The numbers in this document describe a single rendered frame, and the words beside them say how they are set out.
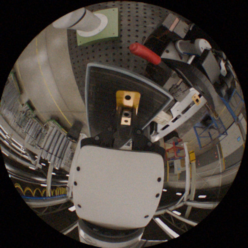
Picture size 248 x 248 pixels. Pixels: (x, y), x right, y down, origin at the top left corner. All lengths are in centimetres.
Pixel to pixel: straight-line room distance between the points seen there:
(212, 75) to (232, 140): 803
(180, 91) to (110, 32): 46
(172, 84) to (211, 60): 14
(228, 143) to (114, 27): 839
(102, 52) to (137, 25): 33
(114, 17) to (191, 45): 42
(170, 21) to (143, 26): 41
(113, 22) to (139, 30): 18
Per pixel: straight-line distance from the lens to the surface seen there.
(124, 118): 15
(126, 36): 59
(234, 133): 817
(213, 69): 19
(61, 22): 37
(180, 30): 24
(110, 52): 58
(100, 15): 58
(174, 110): 40
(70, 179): 367
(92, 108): 16
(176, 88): 23
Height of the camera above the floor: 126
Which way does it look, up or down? 36 degrees down
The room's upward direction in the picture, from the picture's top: 172 degrees counter-clockwise
